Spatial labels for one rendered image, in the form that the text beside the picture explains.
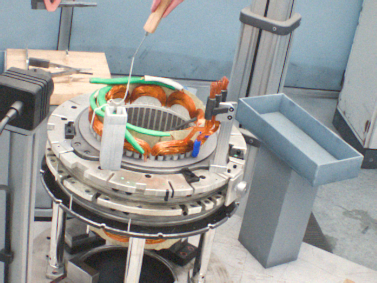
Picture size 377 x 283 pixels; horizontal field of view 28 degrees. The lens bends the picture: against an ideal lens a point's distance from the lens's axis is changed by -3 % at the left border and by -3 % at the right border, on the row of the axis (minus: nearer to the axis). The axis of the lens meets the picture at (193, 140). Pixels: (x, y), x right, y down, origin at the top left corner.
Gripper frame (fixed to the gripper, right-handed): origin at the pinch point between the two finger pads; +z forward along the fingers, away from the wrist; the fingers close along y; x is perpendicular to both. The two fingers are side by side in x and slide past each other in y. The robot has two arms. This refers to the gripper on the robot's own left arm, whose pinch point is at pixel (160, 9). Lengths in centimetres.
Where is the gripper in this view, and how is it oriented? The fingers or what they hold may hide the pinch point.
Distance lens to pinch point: 115.3
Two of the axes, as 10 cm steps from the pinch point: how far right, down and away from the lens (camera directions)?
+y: 8.6, 4.4, 2.6
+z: -5.1, 8.1, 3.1
